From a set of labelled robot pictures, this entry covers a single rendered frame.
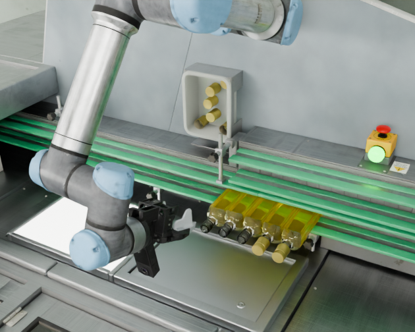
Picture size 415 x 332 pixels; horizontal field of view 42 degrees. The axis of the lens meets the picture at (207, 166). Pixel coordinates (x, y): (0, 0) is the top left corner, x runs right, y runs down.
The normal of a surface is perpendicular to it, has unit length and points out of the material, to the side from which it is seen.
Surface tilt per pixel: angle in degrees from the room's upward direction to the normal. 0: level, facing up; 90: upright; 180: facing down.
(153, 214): 90
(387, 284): 90
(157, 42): 0
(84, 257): 20
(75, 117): 40
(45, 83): 90
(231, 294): 90
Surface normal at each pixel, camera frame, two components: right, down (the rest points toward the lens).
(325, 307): 0.00, -0.87
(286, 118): -0.49, 0.44
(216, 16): 0.78, 0.32
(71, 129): -0.02, 0.00
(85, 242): -0.47, 0.12
